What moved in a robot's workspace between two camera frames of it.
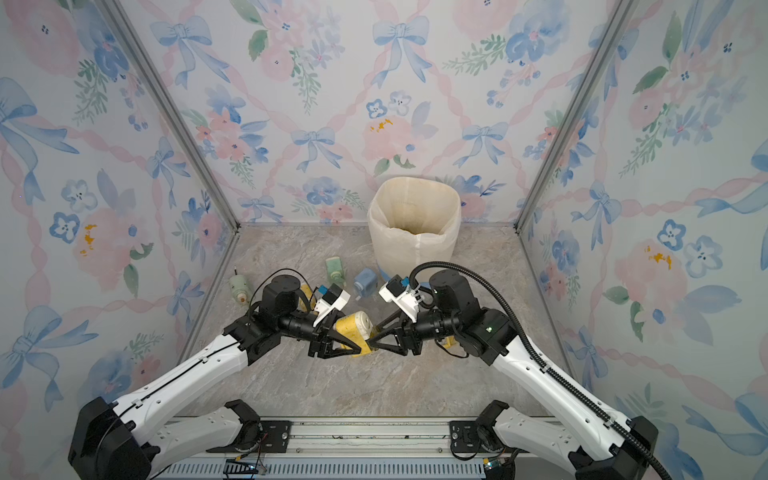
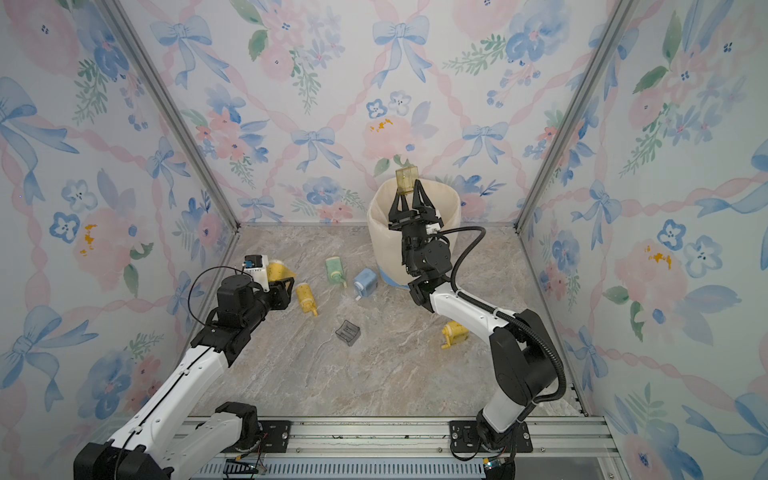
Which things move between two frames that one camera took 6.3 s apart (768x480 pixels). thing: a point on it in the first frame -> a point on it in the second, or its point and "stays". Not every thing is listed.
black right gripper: x=406 y=332 -> x=415 y=222
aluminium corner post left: x=120 y=18 stays
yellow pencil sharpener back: x=307 y=293 stays
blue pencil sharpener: x=365 y=282 stays
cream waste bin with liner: x=413 y=221 stays
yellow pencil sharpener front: x=356 y=328 -> x=277 y=271
